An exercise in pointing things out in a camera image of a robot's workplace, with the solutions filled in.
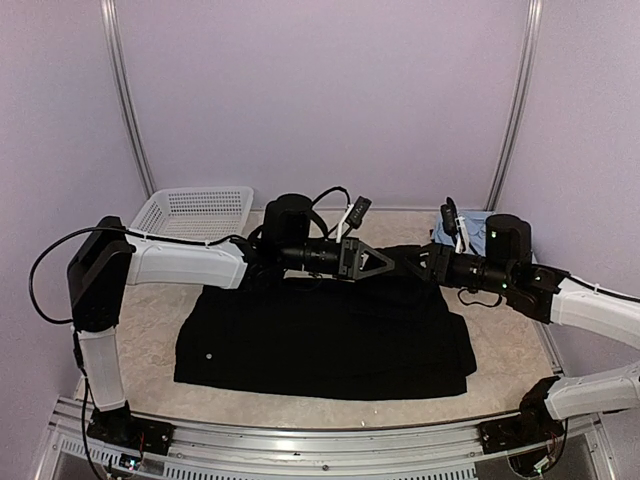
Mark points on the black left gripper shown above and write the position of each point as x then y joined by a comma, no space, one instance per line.
352,258

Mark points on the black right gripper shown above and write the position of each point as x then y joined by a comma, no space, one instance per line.
428,273

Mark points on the black long sleeve shirt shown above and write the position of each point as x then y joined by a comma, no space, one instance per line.
387,337

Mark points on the white perforated plastic basket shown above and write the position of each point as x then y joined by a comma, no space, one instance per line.
199,213

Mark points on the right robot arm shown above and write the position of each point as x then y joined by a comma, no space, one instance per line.
548,295

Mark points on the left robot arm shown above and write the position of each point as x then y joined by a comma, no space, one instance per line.
292,237

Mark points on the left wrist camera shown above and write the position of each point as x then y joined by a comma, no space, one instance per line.
352,217

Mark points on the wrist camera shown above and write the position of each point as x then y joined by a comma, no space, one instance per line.
352,217
454,226

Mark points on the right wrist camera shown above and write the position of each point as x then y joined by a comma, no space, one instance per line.
454,226

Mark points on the right aluminium corner post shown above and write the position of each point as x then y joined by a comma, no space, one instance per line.
518,102

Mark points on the aluminium corner post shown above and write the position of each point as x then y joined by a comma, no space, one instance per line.
518,102
117,60

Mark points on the aluminium front rail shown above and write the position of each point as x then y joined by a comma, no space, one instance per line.
204,450

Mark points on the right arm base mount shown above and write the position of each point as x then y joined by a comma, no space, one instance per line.
532,424

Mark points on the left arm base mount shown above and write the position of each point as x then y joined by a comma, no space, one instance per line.
121,428

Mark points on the left aluminium corner post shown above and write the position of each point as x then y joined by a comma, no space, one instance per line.
117,60

